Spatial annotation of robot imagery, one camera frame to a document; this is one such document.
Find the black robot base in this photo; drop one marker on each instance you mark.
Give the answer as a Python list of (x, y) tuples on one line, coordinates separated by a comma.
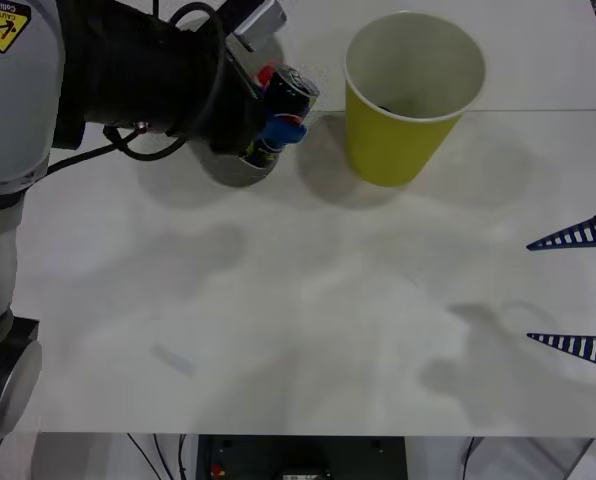
[(303, 457)]

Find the black can with blue print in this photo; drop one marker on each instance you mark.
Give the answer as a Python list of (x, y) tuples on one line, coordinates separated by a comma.
[(292, 97)]

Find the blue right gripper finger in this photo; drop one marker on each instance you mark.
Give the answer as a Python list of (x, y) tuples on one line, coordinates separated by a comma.
[(578, 234), (583, 346)]

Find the yellow-green plastic bin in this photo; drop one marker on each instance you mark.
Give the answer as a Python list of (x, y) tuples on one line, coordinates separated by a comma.
[(393, 145)]

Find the silver-grey and black left arm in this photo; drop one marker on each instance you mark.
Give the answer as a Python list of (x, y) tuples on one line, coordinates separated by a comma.
[(18, 100)]

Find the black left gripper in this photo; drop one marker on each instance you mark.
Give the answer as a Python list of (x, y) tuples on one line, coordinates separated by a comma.
[(228, 125)]

